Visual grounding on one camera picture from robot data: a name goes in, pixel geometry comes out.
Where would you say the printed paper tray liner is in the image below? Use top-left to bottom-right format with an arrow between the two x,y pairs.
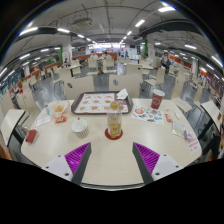
73,93 -> 129,114

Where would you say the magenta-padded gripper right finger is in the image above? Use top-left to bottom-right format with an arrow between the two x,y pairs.
131,142 -> 184,185

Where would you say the white paper slip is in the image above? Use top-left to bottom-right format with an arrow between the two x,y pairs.
34,115 -> 53,129

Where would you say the red-lettered table notice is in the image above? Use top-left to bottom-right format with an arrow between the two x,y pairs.
186,136 -> 201,154

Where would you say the clear plastic packet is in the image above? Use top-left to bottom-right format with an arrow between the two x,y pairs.
171,120 -> 189,139

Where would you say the group of beige chairs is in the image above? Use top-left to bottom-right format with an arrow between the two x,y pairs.
0,56 -> 214,114

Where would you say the clear plastic food bag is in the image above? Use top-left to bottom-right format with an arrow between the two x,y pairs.
49,100 -> 72,120

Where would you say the brown food tray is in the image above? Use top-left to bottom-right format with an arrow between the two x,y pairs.
70,90 -> 134,116

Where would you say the red paper cup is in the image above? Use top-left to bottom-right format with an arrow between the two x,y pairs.
150,88 -> 166,111

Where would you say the group of ceiling lights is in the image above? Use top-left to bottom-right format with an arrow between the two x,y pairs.
0,4 -> 224,81

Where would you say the clear bottle with yellow cap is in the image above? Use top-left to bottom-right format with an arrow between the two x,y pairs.
106,100 -> 123,139

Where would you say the ceiling air conditioner unit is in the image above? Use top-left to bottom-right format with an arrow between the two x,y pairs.
72,17 -> 93,28

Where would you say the white napkin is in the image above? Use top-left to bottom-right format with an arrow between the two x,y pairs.
116,88 -> 129,101

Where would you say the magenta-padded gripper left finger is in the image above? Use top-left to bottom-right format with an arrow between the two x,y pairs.
41,142 -> 92,186

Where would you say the white patterned paper cup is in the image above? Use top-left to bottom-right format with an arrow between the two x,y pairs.
71,118 -> 90,139

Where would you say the red flat box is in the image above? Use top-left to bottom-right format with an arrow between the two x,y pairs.
25,128 -> 38,144

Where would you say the flat round red coaster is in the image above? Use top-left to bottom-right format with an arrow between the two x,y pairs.
104,127 -> 124,141

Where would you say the beige neighbouring table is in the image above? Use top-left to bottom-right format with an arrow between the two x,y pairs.
0,108 -> 27,138
200,100 -> 223,131

